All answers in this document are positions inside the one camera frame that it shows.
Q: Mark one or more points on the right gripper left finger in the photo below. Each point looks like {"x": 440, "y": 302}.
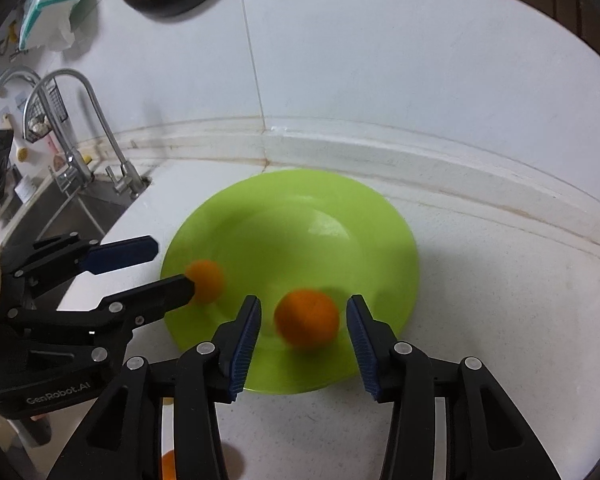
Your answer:
{"x": 212, "y": 372}

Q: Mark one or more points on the wire sponge basket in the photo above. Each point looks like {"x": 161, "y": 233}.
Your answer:
{"x": 37, "y": 121}

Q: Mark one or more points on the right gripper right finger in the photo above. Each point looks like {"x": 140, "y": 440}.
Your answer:
{"x": 396, "y": 372}

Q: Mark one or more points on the green plate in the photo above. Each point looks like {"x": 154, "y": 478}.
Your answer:
{"x": 288, "y": 230}

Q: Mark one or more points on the thin chrome faucet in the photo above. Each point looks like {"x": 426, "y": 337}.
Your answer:
{"x": 130, "y": 179}

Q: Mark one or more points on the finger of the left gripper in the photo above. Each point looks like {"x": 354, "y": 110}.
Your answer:
{"x": 66, "y": 256}
{"x": 149, "y": 302}

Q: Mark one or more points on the wall tissue pack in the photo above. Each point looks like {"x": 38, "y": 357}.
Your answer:
{"x": 46, "y": 23}

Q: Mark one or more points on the steel sink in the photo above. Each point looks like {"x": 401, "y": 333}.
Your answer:
{"x": 91, "y": 214}

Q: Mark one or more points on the orange mandarin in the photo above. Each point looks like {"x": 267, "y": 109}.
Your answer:
{"x": 307, "y": 319}
{"x": 168, "y": 466}
{"x": 208, "y": 278}

